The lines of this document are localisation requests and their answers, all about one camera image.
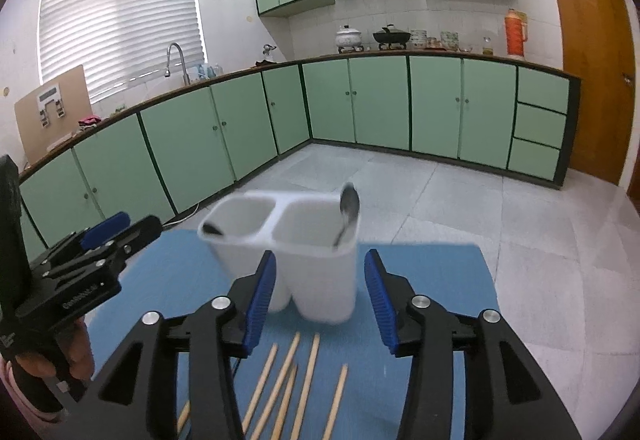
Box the white window blind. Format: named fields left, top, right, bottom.
left=39, top=0, right=207, bottom=103

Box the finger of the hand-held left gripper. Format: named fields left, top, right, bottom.
left=45, top=216, right=163, bottom=278
left=30, top=212, right=132, bottom=271

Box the blue table mat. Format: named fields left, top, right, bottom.
left=82, top=230, right=501, bottom=440

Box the white lidded pot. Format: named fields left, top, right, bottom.
left=335, top=25, right=363, bottom=48

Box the green base cabinet run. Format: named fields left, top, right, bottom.
left=15, top=52, right=582, bottom=248

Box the wooden door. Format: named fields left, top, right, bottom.
left=539, top=0, right=637, bottom=186

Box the person's left hand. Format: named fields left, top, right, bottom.
left=12, top=320, right=96, bottom=385

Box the orange thermos flask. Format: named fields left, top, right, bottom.
left=504, top=8, right=529, bottom=58

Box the metal kitchen faucet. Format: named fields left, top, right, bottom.
left=165, top=42, right=192, bottom=87

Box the metal spoon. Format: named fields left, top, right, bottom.
left=332, top=182, right=361, bottom=249

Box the white power cable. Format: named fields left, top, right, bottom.
left=162, top=201, right=201, bottom=226

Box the white two-compartment utensil holder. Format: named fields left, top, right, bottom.
left=197, top=190, right=361, bottom=325

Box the brown cardboard panel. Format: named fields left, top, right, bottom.
left=14, top=65, right=93, bottom=163

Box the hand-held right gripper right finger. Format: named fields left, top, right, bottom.
left=363, top=249, right=583, bottom=440

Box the black wok with lid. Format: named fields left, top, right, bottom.
left=372, top=24, right=412, bottom=46

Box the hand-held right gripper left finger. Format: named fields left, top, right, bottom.
left=50, top=250, right=278, bottom=440

